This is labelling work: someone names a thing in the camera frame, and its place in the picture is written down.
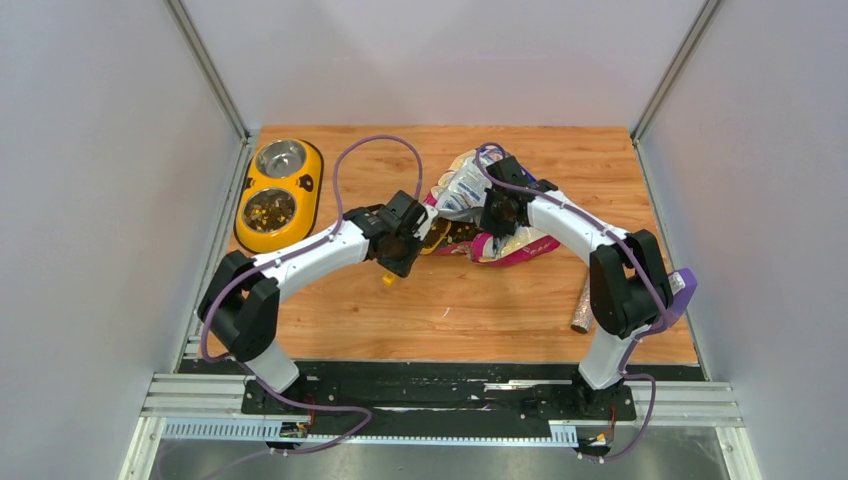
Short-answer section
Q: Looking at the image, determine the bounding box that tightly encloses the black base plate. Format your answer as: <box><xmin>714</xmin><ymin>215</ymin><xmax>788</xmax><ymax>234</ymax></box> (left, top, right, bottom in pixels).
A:
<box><xmin>177</xmin><ymin>357</ymin><xmax>707</xmax><ymax>440</ymax></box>

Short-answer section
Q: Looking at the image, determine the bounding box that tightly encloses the purple cable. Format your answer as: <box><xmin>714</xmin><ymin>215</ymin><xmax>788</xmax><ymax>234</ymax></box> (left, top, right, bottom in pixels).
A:
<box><xmin>473</xmin><ymin>141</ymin><xmax>670</xmax><ymax>463</ymax></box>
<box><xmin>198</xmin><ymin>134</ymin><xmax>425</xmax><ymax>458</ymax></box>

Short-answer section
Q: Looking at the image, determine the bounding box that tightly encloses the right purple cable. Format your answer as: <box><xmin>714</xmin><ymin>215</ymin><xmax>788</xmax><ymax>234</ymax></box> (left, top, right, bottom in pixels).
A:
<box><xmin>473</xmin><ymin>141</ymin><xmax>670</xmax><ymax>463</ymax></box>

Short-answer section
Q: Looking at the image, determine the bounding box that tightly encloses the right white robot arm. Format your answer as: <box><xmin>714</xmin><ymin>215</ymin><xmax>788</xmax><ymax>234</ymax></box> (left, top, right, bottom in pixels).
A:
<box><xmin>474</xmin><ymin>156</ymin><xmax>680</xmax><ymax>418</ymax></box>

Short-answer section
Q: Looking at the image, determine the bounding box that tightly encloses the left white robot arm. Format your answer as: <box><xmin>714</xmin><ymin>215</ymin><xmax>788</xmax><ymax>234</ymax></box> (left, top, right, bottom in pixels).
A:
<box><xmin>197</xmin><ymin>191</ymin><xmax>438</xmax><ymax>413</ymax></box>

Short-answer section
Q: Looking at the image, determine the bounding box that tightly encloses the pink pet food bag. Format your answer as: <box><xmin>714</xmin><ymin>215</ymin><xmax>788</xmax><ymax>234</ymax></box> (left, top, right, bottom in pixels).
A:
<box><xmin>422</xmin><ymin>142</ymin><xmax>560</xmax><ymax>267</ymax></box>

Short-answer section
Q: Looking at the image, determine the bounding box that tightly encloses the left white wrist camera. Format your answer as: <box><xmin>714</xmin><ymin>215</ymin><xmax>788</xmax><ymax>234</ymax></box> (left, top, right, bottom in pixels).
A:
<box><xmin>414</xmin><ymin>204</ymin><xmax>439</xmax><ymax>241</ymax></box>

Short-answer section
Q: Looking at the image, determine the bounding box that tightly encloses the yellow double pet bowl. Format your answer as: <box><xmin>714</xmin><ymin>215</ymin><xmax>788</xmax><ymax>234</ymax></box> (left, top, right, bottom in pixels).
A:
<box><xmin>234</xmin><ymin>138</ymin><xmax>324</xmax><ymax>254</ymax></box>

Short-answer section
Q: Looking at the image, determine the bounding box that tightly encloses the glitter cylinder tube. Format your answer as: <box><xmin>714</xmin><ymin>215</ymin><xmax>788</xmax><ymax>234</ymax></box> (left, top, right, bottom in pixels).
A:
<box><xmin>570</xmin><ymin>279</ymin><xmax>595</xmax><ymax>334</ymax></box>

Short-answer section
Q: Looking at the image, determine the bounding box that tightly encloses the yellow plastic scoop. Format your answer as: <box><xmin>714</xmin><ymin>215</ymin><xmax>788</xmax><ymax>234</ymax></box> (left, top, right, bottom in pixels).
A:
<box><xmin>382</xmin><ymin>218</ymin><xmax>452</xmax><ymax>286</ymax></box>

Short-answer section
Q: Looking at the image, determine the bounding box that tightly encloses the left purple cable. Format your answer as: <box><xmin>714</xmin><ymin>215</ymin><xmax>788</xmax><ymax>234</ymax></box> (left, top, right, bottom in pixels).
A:
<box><xmin>198</xmin><ymin>134</ymin><xmax>425</xmax><ymax>458</ymax></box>

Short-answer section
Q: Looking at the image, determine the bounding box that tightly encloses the aluminium frame rail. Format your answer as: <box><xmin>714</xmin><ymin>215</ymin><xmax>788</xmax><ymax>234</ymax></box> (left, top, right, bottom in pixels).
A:
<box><xmin>121</xmin><ymin>374</ymin><xmax>760</xmax><ymax>479</ymax></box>

